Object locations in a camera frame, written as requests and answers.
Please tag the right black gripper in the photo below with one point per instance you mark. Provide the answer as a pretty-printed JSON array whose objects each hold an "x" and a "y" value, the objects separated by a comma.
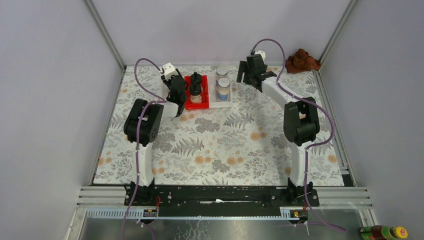
[{"x": 243, "y": 68}]

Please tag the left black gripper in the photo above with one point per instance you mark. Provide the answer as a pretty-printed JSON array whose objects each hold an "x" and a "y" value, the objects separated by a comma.
[{"x": 167, "y": 82}]

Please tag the black-cap jar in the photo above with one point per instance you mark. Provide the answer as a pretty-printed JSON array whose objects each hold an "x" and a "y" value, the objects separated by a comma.
[
  {"x": 196, "y": 79},
  {"x": 195, "y": 93}
]

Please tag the blue-label shaker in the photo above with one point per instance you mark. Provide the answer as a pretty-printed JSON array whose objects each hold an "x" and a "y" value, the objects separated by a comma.
[
  {"x": 223, "y": 89},
  {"x": 221, "y": 72}
]

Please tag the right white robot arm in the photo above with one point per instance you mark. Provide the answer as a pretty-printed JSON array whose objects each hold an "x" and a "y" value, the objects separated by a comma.
[{"x": 300, "y": 115}]

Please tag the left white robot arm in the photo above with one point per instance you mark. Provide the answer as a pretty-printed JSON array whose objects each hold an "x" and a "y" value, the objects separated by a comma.
[{"x": 144, "y": 119}]

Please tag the left clear plastic bin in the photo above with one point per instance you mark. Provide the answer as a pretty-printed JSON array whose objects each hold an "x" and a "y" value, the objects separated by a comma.
[{"x": 165, "y": 87}]

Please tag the clear plastic bin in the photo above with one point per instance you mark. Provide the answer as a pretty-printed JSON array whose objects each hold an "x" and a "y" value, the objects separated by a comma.
[
  {"x": 165, "y": 87},
  {"x": 213, "y": 100}
]

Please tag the red plastic bin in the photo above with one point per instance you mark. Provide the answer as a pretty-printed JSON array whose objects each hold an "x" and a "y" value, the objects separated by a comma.
[{"x": 204, "y": 104}]

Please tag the right clear plastic bin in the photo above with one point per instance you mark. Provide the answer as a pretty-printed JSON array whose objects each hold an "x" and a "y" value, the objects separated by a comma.
[{"x": 213, "y": 100}]

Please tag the brown crumpled cloth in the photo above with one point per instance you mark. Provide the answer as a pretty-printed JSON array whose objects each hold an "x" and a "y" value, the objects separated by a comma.
[{"x": 301, "y": 61}]

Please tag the floral table mat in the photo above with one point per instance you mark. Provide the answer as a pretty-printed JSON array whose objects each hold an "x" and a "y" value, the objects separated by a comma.
[{"x": 239, "y": 145}]

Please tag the green yellow-cap bottle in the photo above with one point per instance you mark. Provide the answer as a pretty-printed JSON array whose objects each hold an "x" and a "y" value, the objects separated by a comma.
[{"x": 383, "y": 232}]

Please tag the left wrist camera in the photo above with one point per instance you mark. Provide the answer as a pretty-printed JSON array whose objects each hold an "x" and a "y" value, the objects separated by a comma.
[{"x": 168, "y": 71}]

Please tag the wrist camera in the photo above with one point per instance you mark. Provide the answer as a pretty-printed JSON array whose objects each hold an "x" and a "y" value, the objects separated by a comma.
[
  {"x": 168, "y": 71},
  {"x": 259, "y": 52}
]

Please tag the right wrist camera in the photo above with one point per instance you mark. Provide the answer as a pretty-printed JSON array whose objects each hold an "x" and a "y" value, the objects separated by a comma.
[{"x": 259, "y": 52}]

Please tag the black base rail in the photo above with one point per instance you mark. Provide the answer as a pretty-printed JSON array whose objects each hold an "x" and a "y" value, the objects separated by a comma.
[{"x": 219, "y": 201}]

